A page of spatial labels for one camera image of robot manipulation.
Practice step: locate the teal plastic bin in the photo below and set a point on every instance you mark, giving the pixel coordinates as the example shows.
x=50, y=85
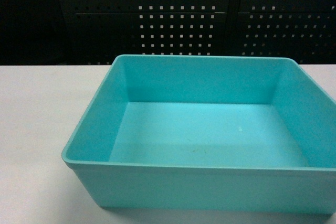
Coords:
x=203, y=132

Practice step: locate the black perforated back panel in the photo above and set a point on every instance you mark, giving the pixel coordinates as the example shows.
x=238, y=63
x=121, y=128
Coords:
x=94, y=32

